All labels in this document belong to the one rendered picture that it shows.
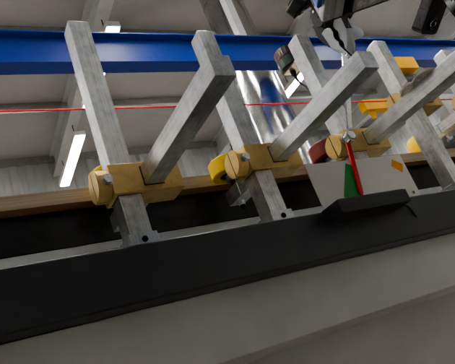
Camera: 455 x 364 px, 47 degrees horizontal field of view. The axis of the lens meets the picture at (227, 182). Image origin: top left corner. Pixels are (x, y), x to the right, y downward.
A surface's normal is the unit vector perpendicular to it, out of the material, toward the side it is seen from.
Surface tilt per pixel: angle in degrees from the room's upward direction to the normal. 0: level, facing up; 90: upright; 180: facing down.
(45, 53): 90
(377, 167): 90
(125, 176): 90
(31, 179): 90
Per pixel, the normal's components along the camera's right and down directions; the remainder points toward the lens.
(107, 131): 0.43, -0.48
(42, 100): 0.33, 0.87
